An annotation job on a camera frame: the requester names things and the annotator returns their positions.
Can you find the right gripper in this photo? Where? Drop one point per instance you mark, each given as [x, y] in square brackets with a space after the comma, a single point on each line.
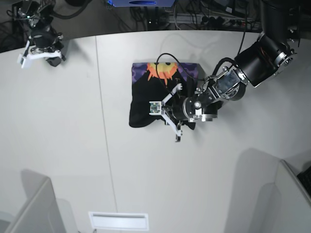
[48, 41]

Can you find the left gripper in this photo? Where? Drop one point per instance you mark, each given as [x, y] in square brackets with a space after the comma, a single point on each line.
[183, 109]

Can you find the black T-shirt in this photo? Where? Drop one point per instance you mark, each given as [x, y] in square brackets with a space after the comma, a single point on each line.
[153, 82]

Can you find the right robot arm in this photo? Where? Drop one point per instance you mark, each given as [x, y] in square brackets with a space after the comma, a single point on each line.
[39, 16]

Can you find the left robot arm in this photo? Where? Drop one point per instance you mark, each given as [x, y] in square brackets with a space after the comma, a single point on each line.
[228, 82]

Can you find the blue box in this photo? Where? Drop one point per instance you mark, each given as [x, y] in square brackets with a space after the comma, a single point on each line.
[141, 3]

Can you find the white slotted panel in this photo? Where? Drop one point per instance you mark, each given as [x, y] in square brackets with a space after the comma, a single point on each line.
[119, 221]

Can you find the black keyboard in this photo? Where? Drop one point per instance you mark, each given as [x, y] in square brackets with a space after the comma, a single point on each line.
[305, 179]

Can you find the grey partition right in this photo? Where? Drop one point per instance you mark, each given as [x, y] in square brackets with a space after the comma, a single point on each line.
[283, 206]

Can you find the grey partition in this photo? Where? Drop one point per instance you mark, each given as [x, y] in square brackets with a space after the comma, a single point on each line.
[42, 212]
[283, 206]

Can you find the grey partition left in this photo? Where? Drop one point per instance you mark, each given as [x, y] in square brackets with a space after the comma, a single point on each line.
[42, 212]

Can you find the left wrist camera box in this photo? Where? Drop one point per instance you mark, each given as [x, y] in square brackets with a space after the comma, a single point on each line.
[155, 108]

